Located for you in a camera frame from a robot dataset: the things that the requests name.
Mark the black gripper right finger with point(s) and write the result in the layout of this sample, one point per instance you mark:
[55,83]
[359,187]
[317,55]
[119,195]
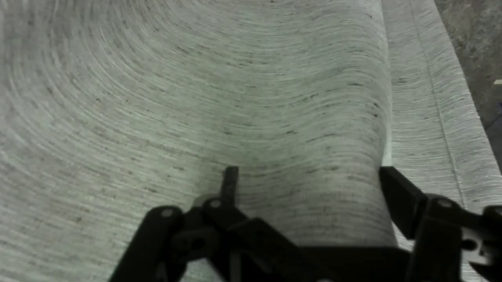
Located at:
[444,234]

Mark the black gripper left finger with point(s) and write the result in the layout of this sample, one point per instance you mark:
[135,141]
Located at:
[235,246]

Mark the grey fabric curtain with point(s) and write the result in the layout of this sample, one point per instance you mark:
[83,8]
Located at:
[113,107]

